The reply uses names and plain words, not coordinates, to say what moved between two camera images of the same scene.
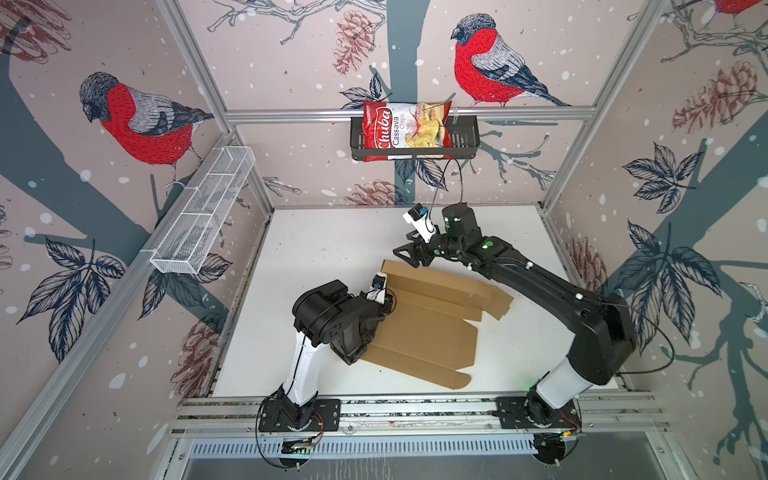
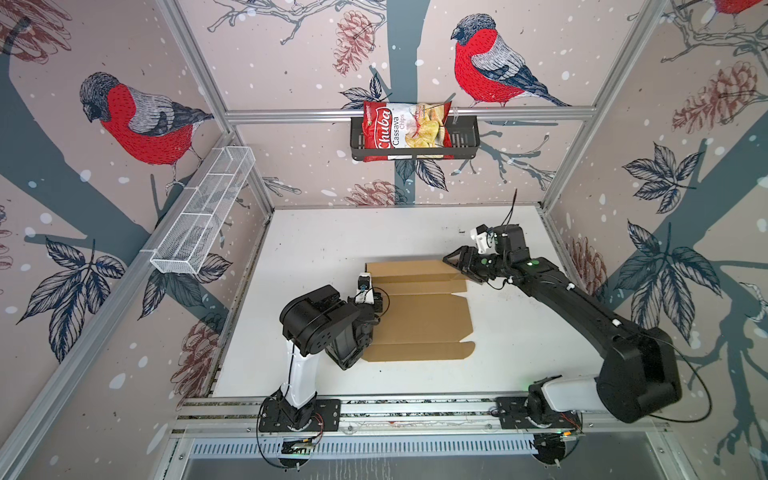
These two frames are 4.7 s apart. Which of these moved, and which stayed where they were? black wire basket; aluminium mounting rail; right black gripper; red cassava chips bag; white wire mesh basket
Moved: right black gripper
Stayed: aluminium mounting rail; white wire mesh basket; red cassava chips bag; black wire basket
